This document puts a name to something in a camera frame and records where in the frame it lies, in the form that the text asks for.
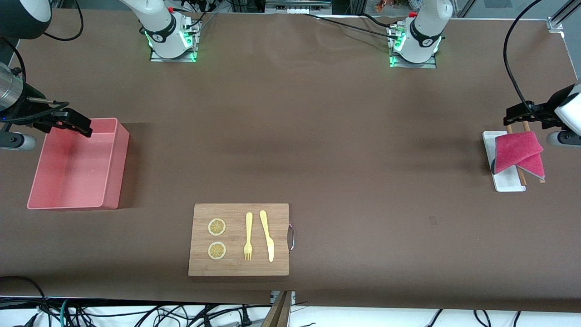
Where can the pink plastic bin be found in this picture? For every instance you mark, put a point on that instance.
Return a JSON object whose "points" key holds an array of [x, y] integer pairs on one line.
{"points": [[72, 168]]}

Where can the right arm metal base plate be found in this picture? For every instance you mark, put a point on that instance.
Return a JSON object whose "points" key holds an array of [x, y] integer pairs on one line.
{"points": [[156, 59]]}

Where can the white rectangular tray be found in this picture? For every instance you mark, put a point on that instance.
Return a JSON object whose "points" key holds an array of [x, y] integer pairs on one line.
{"points": [[508, 184]]}

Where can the small metal bracket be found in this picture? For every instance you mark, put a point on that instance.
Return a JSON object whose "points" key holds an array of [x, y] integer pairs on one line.
{"points": [[292, 297]]}

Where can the lemon slice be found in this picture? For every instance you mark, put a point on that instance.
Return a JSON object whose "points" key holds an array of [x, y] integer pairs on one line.
{"points": [[217, 250], [217, 227]]}

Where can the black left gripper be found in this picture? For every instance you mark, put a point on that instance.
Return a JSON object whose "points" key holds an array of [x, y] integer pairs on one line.
{"points": [[548, 110]]}

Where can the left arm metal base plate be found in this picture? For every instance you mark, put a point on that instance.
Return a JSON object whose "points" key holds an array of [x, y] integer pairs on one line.
{"points": [[431, 65]]}

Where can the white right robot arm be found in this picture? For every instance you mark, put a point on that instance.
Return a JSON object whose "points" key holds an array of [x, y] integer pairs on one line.
{"points": [[154, 18]]}

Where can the yellow plastic knife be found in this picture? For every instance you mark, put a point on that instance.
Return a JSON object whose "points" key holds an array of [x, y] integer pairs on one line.
{"points": [[267, 236]]}

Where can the pink cloth with grey edge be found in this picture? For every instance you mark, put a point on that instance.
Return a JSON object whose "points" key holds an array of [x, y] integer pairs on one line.
{"points": [[515, 150]]}

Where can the brown wooden stick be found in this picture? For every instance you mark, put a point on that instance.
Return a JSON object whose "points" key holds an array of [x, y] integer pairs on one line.
{"points": [[526, 127], [523, 178]]}

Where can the black power plug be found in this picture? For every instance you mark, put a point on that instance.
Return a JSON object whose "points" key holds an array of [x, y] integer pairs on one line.
{"points": [[246, 319]]}

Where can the yellow plastic fork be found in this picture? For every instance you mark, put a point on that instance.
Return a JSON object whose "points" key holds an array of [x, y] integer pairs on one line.
{"points": [[248, 227]]}

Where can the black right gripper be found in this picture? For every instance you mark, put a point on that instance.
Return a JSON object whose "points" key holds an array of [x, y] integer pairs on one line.
{"points": [[28, 113]]}

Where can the grey power strip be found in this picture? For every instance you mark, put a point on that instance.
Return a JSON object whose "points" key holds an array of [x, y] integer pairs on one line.
{"points": [[297, 5]]}

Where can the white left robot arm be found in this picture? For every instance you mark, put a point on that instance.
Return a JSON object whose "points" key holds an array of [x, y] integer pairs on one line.
{"points": [[426, 27]]}

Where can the wooden cutting board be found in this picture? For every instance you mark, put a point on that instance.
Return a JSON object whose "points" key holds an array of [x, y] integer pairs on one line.
{"points": [[233, 236]]}

